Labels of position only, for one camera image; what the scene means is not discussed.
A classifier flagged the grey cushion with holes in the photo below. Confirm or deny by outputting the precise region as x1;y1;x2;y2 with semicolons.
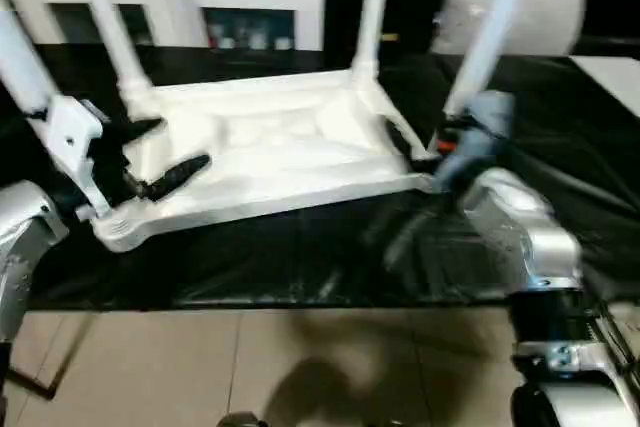
432;0;589;56

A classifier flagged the white plastic upturned table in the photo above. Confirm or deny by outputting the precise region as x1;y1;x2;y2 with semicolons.
0;44;640;311

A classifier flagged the white plastic table top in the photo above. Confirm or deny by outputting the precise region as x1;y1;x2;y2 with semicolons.
92;69;436;254

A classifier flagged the white plastic table leg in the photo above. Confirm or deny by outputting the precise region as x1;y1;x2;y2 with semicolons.
443;0;547;118
348;0;396;86
0;0;61;118
74;0;154;108

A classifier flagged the black metal table frame leg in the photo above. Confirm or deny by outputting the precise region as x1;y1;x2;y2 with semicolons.
7;314;99;396

